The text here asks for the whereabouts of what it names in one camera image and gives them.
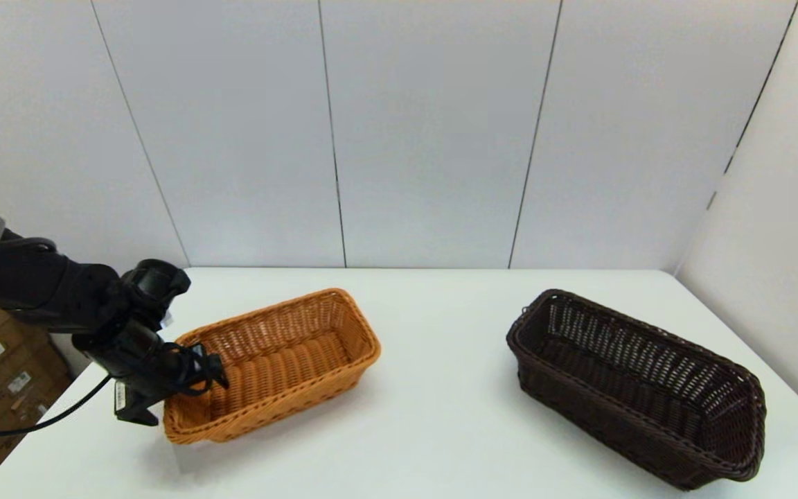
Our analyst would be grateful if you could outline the dark brown wicker basket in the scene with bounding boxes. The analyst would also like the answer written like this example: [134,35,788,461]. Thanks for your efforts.
[506,289,767,491]

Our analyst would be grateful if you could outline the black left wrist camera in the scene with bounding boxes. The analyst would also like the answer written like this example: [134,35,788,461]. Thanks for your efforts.
[122,259,192,326]

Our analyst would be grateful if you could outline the orange wicker basket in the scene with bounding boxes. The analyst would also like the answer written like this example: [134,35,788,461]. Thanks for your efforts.
[162,288,382,444]

